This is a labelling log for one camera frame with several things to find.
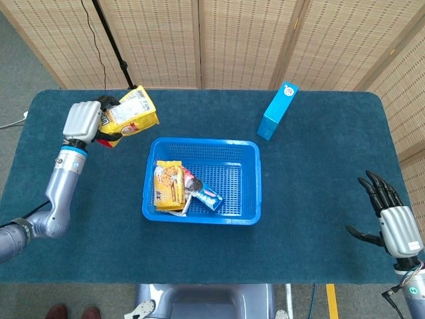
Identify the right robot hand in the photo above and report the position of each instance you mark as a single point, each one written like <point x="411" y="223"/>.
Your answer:
<point x="398" y="226"/>

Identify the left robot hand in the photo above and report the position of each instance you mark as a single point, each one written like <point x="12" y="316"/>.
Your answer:
<point x="81" y="121"/>

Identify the yellow Lipo snack bag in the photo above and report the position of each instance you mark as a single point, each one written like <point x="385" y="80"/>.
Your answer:
<point x="133" y="113"/>

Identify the yellow cracker pack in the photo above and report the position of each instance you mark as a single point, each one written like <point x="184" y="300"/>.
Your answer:
<point x="167" y="189"/>

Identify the small white snack packet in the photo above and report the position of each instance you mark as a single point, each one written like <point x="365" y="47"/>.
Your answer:
<point x="181" y="211"/>

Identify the blue Oreo cookie box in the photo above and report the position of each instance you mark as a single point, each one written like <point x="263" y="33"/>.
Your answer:
<point x="209" y="199"/>

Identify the blue chocolate chip cookie box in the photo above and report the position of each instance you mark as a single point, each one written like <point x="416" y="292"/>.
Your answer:
<point x="275" y="113"/>

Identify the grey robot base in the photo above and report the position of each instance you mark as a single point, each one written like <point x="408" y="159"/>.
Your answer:
<point x="199" y="302"/>

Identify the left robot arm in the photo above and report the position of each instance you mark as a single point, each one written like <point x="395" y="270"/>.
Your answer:
<point x="63" y="186"/>

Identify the blue plastic basket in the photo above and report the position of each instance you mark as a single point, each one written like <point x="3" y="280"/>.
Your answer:
<point x="232" y="186"/>

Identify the woven bamboo screen panel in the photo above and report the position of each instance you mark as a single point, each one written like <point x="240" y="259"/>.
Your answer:
<point x="408" y="99"/>
<point x="59" y="40"/>
<point x="348" y="43"/>
<point x="159" y="43"/>
<point x="245" y="43"/>

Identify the black tripod pole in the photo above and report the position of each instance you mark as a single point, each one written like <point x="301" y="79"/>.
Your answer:
<point x="113" y="43"/>

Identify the teal table cloth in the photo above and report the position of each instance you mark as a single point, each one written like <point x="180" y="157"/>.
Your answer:
<point x="99" y="246"/>

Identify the white floor pole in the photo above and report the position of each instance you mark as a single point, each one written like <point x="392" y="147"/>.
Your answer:
<point x="289" y="302"/>

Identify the dark red shoe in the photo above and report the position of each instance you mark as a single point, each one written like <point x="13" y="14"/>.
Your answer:
<point x="58" y="312"/>
<point x="91" y="314"/>

